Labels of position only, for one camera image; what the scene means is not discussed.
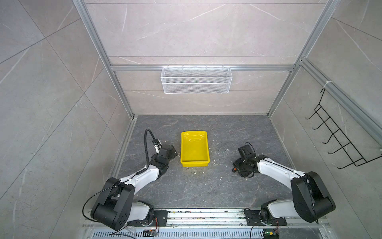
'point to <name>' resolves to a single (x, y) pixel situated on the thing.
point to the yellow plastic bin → (194, 149)
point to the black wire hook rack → (358, 158)
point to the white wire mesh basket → (194, 80)
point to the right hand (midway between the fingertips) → (233, 165)
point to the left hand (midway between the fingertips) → (167, 147)
